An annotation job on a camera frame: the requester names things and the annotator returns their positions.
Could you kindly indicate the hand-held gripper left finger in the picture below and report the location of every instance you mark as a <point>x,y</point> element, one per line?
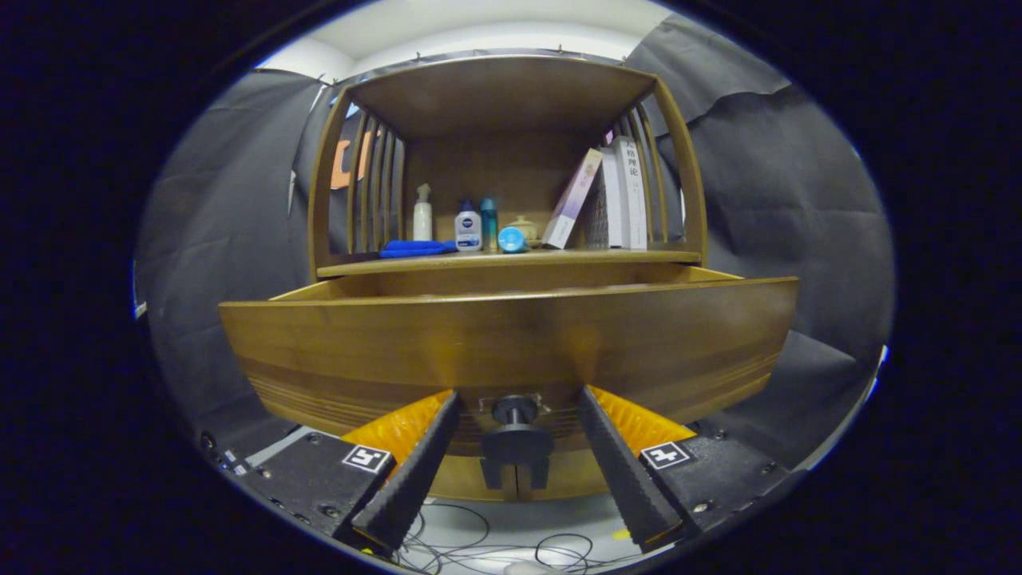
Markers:
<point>411,479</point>

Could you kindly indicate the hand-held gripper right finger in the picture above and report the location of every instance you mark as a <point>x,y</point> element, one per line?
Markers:
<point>627,479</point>

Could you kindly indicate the wooden drawer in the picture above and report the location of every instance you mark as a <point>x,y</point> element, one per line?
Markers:
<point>511,343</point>

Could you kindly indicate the blue gradient tube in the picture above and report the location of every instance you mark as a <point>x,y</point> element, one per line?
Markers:
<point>511,239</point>

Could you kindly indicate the wooden cabinet door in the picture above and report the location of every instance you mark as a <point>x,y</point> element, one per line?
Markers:
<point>459,481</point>
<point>575,481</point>

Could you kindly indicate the wooden countertop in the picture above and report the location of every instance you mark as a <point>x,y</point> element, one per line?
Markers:
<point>559,257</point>

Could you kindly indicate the wooden cabinet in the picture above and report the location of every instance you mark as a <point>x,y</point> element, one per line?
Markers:
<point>503,96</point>

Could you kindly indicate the blue folded cloth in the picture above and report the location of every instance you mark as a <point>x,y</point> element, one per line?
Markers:
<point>415,249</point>

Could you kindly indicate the white bottle with blue cap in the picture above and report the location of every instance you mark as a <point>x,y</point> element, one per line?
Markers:
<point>468,231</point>

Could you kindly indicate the white pump bottle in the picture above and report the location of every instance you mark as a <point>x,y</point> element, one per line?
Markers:
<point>422,224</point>

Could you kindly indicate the teal slim bottle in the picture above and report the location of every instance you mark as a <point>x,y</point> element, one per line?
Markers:
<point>489,220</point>

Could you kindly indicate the beige lidded teacup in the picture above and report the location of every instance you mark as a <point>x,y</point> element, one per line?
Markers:
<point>528,224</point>

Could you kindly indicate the white thick book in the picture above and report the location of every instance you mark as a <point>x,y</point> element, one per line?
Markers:
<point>631,200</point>

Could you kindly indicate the dark patterned cover book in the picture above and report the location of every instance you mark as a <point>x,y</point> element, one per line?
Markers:
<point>611,200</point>

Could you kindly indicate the purple cover book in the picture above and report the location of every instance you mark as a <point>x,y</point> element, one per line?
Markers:
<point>571,200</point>

